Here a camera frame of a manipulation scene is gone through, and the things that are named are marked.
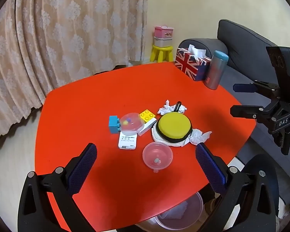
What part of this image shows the grey sofa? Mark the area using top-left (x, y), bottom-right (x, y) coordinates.
top-left (177, 19), bottom-right (290, 166)

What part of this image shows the small white box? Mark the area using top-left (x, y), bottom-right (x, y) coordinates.
top-left (138, 118), bottom-right (158, 136)

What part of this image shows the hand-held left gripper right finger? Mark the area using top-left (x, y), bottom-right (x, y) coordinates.
top-left (195, 142), bottom-right (279, 232)

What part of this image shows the blue toy brick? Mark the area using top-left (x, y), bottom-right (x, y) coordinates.
top-left (108, 115), bottom-right (122, 134)

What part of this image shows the white storage box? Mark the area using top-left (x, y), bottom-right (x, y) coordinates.
top-left (153, 36), bottom-right (173, 48)

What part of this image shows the clear toy capsule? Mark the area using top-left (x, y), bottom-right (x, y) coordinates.
top-left (119, 112), bottom-right (145, 134)

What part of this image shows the flag print tissue box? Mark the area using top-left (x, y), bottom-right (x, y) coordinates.
top-left (174, 47), bottom-right (211, 81)

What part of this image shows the grey blue-capped bottle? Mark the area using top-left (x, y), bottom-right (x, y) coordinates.
top-left (203, 50), bottom-right (229, 90)

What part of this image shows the pink translucent trash bin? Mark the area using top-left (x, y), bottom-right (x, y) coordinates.
top-left (154, 191), bottom-right (204, 232)

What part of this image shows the white tissue sheet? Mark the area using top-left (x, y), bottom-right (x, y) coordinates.
top-left (187, 44), bottom-right (207, 59)

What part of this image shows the white printed card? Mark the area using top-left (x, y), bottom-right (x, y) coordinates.
top-left (118, 131), bottom-right (138, 150)

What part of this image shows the beige patterned curtain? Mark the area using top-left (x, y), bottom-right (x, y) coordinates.
top-left (0, 0), bottom-right (149, 148)

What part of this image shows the yellow black round pouch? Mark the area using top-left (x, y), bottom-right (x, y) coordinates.
top-left (156, 101), bottom-right (193, 144)

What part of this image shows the pink capsule half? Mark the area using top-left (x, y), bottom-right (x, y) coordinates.
top-left (142, 142), bottom-right (173, 173)

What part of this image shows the pink storage box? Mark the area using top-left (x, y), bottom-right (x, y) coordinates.
top-left (155, 26), bottom-right (173, 39)

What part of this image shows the yellow plastic stool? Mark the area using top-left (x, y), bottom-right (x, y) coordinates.
top-left (151, 45), bottom-right (175, 63)

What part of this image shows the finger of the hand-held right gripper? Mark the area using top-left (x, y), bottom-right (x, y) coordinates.
top-left (233, 80), bottom-right (280, 95)
top-left (230, 104), bottom-right (271, 121)

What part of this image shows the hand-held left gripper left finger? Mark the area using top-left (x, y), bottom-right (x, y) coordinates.
top-left (17, 142), bottom-right (98, 232)

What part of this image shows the yellow toy brick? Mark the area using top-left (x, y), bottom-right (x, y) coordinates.
top-left (139, 109), bottom-right (157, 124)

